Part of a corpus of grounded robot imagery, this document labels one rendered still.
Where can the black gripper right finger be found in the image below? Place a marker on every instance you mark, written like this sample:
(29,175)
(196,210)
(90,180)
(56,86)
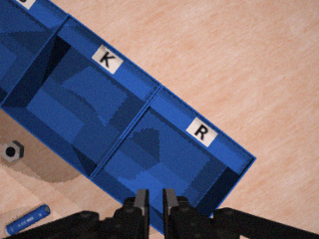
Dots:
(227,223)

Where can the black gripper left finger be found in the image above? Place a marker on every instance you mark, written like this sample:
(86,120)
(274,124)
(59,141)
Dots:
(131,221)

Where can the blue bin rack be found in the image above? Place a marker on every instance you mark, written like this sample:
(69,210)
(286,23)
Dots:
(112,113)

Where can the blue aaa battery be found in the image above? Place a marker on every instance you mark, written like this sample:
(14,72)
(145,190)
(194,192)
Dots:
(27,220)

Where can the grey hex nut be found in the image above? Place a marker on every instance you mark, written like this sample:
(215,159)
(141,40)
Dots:
(12,150)

